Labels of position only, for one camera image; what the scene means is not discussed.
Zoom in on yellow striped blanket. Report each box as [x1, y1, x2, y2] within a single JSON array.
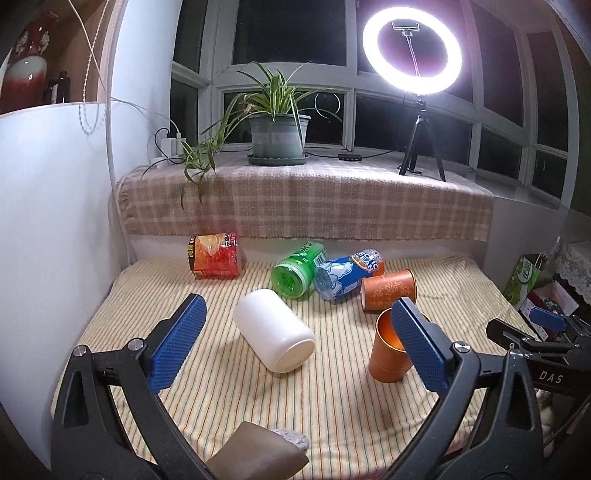
[[51, 256, 546, 480]]

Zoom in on red snack packet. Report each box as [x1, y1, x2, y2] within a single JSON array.
[[187, 232, 243, 280]]

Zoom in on grey-green plant pot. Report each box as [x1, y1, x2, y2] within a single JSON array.
[[249, 113, 312, 160]]

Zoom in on white power charger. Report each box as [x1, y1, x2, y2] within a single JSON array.
[[161, 131, 186, 156]]

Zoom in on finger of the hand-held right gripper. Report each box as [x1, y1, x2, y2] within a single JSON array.
[[529, 307, 573, 334], [486, 318, 571, 358]]

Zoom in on white ring light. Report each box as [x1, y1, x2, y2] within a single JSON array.
[[361, 9, 464, 97]]

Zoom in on green plastic bottle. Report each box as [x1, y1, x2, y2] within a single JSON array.
[[270, 241, 329, 300]]

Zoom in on white lace cloth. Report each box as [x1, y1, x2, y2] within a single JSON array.
[[554, 240, 591, 295]]

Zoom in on green pot saucer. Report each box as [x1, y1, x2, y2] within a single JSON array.
[[246, 153, 311, 167]]

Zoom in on brown cushion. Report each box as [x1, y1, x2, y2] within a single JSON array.
[[205, 422, 309, 480]]

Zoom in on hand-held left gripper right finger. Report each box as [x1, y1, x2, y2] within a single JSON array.
[[383, 296, 555, 480]]

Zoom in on plain orange metal cup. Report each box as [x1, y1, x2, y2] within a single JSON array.
[[368, 308, 419, 384]]

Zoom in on black cable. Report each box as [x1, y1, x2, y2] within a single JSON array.
[[305, 148, 403, 160]]

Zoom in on grey knitted cloth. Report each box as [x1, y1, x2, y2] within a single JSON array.
[[270, 427, 310, 450]]

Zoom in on white beaded cord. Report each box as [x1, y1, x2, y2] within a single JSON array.
[[78, 0, 122, 136]]

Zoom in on brown checkered cloth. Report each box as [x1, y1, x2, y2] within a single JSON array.
[[117, 152, 495, 243]]

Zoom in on small dark bottle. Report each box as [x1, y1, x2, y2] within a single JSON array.
[[44, 71, 72, 104]]

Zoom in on red and white vase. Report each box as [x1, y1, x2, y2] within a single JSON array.
[[0, 11, 58, 114]]

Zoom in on red and white box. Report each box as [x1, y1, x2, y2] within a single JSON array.
[[519, 281, 580, 320]]

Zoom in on patterned orange metal cup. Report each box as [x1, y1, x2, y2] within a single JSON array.
[[360, 270, 419, 315]]

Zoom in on black tripod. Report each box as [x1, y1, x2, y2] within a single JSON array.
[[398, 95, 447, 182]]

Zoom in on white window frame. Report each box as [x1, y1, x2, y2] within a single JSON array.
[[171, 0, 575, 210]]

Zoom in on green paper bag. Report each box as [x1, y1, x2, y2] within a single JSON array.
[[503, 255, 549, 304]]

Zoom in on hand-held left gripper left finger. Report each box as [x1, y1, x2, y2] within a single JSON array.
[[51, 293, 218, 480]]

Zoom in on blue printed drink bottle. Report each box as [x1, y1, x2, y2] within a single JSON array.
[[314, 249, 386, 302]]

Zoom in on green spider plant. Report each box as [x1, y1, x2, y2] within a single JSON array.
[[141, 60, 345, 210]]

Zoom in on white plastic jar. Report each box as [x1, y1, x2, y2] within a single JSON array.
[[232, 288, 317, 374]]

